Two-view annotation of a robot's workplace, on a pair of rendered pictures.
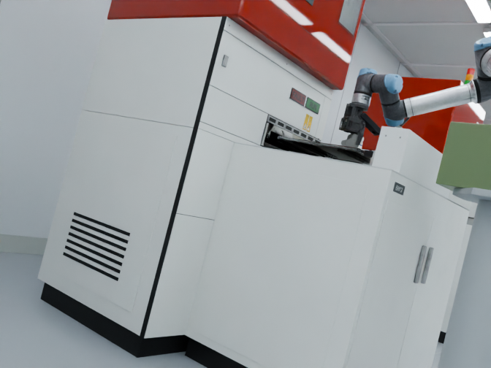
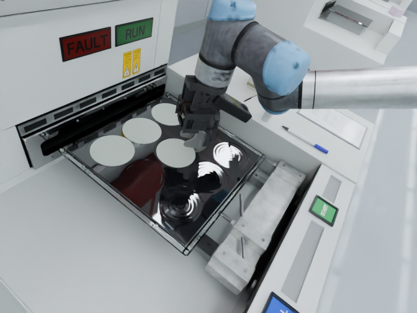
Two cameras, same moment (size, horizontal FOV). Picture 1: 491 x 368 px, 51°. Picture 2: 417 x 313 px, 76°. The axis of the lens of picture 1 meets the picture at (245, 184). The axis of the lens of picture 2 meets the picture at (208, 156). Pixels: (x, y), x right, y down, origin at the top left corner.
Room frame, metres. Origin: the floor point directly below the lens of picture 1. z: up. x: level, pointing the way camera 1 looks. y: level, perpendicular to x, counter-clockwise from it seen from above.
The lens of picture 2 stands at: (1.62, -0.27, 1.38)
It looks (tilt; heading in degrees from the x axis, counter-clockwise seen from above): 45 degrees down; 342
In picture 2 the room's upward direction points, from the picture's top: 20 degrees clockwise
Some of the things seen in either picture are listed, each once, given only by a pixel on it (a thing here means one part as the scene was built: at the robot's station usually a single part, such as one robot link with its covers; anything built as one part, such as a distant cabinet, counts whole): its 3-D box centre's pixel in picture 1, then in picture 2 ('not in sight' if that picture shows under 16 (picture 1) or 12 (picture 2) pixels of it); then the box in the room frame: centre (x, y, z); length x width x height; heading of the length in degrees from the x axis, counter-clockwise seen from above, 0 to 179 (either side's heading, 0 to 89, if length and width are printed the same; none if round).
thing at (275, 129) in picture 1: (293, 146); (110, 113); (2.21, -0.16, 0.89); 0.44 x 0.02 x 0.10; 142
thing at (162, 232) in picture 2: (316, 143); (119, 197); (1.95, -0.23, 0.90); 0.37 x 0.01 x 0.01; 52
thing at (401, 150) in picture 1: (418, 166); (288, 268); (1.82, -0.58, 0.89); 0.55 x 0.09 x 0.14; 142
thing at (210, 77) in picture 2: (361, 101); (215, 71); (2.10, -0.38, 1.13); 0.08 x 0.08 x 0.05
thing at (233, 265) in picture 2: not in sight; (232, 264); (1.82, -0.46, 0.89); 0.08 x 0.03 x 0.03; 52
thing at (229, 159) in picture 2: (337, 153); (174, 153); (2.09, -0.33, 0.90); 0.34 x 0.34 x 0.01; 52
